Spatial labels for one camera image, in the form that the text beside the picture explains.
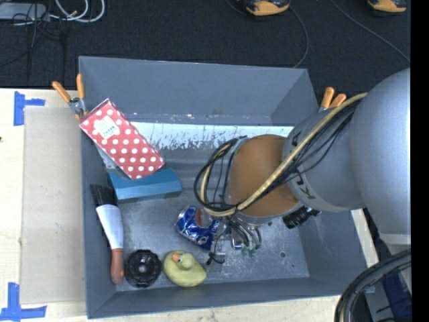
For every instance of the grey metal bin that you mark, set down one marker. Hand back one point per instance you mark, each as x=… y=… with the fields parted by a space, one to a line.
x=207 y=92

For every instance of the pale wood flat board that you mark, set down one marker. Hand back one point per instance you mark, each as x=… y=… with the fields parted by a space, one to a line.
x=50 y=196

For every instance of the blue box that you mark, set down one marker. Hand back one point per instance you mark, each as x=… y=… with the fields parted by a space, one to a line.
x=147 y=186

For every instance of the black cylinder on white bracket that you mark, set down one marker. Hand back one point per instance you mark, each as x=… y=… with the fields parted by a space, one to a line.
x=296 y=217

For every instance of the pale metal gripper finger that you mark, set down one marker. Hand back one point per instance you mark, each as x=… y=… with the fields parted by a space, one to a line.
x=225 y=241
x=216 y=249

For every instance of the red white-dotted box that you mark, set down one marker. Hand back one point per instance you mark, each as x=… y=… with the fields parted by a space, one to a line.
x=122 y=139

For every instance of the crushed blue drink can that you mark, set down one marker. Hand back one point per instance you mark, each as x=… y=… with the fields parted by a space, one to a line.
x=194 y=228

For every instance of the black ribbed round wheel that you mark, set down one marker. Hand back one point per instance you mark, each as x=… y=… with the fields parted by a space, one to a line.
x=142 y=268

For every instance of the brush with white sleeve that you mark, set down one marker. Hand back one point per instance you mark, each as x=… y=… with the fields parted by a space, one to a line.
x=110 y=223

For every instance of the yellow rubber duck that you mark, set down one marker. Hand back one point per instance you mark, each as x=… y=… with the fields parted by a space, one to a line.
x=184 y=269

